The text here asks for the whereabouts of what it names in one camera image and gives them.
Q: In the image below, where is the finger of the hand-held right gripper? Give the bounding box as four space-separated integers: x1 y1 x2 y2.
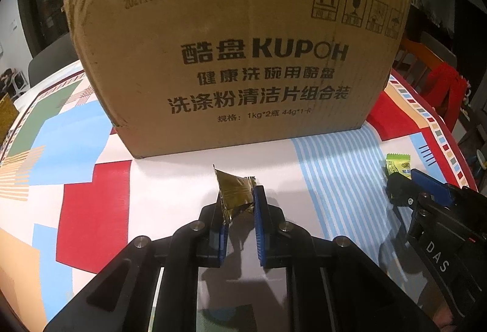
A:
386 176 419 207
411 169 463 210

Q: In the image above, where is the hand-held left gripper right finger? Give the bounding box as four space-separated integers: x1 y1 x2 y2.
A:
253 185 438 332

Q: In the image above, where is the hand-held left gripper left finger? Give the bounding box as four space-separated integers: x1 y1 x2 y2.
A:
44 203 230 332

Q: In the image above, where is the green candy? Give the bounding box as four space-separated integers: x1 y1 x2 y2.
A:
382 152 413 180

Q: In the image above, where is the gold candy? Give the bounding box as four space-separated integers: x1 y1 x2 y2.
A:
212 164 256 226

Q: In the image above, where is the brown cardboard box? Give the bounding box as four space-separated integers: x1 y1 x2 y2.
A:
62 0 413 159

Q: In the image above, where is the colourful patchwork print tablecloth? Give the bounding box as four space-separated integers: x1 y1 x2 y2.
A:
0 60 480 332

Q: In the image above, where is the brown wooden chair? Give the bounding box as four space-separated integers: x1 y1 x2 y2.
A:
394 37 472 135

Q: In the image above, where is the grey upholstered side chair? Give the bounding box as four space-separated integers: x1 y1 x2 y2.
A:
419 31 459 66

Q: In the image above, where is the narrow grey dining chair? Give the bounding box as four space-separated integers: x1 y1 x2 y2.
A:
27 47 82 87

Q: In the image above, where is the woven wicker lidded box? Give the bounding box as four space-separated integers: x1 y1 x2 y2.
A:
0 94 18 142

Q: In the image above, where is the white cube shelf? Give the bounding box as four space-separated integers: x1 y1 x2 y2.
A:
0 68 29 99

